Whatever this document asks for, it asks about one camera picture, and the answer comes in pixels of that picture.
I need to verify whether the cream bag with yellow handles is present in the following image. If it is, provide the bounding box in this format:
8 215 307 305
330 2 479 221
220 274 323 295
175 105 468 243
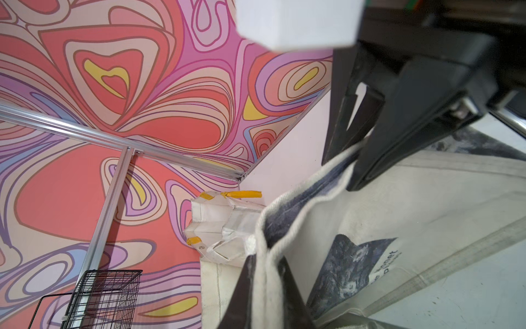
184 191 264 267

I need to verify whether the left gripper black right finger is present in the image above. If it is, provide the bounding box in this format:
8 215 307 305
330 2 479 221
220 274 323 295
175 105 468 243
278 258 315 329

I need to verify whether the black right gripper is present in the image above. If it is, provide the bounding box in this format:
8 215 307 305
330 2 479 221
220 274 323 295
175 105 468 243
322 1 525 191

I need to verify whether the aluminium frame rail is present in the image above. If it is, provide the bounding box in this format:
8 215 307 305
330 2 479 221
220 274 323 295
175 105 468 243
0 100 247 329

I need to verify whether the cream canvas bag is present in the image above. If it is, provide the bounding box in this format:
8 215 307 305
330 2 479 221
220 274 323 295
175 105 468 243
201 127 525 328

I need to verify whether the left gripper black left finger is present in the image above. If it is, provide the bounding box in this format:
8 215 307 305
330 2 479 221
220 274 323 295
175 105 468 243
217 255 256 329

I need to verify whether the black wire basket, back wall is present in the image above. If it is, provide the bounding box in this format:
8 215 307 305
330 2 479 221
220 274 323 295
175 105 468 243
28 270 142 328

